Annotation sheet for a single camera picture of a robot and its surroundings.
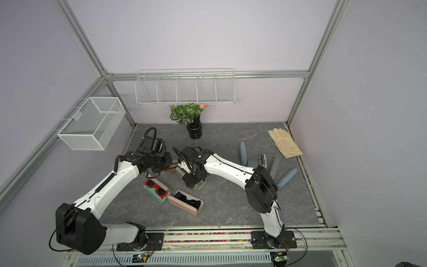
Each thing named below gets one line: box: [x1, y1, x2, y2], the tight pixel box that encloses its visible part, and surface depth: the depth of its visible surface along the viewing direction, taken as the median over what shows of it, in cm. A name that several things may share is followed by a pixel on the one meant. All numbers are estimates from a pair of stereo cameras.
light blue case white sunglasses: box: [239, 141, 248, 166], surface depth 101 cm
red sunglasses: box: [144, 179, 169, 200], surface depth 90 cm
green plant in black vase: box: [168, 102, 207, 140], surface depth 96 cm
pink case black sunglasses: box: [167, 189, 205, 216], surface depth 84 cm
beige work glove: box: [267, 127, 304, 159], surface depth 111 cm
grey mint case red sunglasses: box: [142, 178, 173, 204], surface depth 88 cm
